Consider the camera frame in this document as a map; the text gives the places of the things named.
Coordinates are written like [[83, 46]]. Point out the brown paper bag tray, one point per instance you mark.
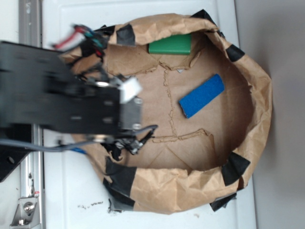
[[189, 162]]

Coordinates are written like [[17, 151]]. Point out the silver corner bracket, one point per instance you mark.
[[27, 214]]

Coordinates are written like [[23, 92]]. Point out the blue sponge block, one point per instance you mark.
[[201, 96]]

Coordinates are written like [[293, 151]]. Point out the green rectangular block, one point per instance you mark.
[[174, 45]]

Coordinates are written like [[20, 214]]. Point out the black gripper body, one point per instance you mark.
[[117, 115]]

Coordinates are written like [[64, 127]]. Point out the aluminium extrusion rail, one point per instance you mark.
[[31, 168]]

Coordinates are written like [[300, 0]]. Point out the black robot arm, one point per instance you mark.
[[38, 88]]

